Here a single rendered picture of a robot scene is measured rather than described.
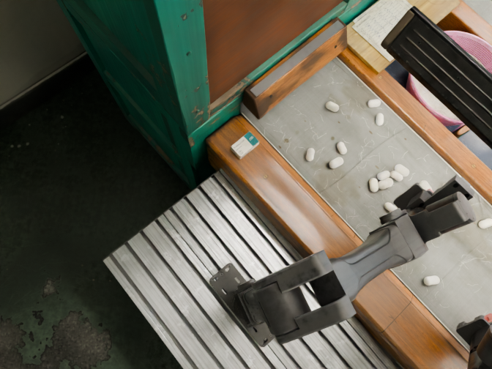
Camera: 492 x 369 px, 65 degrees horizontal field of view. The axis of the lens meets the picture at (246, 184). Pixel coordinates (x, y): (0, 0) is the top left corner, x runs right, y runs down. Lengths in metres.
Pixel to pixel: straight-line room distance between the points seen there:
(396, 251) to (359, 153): 0.40
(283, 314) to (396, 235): 0.23
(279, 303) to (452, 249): 0.58
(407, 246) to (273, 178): 0.36
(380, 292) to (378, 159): 0.32
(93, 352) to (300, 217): 1.09
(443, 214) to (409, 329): 0.32
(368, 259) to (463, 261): 0.48
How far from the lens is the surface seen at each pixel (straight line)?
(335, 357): 1.01
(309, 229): 0.90
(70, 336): 1.75
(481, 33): 1.28
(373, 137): 1.03
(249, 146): 0.91
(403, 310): 0.95
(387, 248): 0.64
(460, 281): 1.04
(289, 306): 0.56
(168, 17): 0.53
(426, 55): 0.74
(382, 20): 1.16
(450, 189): 0.79
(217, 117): 0.89
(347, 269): 0.56
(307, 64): 0.95
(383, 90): 1.07
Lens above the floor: 1.63
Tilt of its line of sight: 75 degrees down
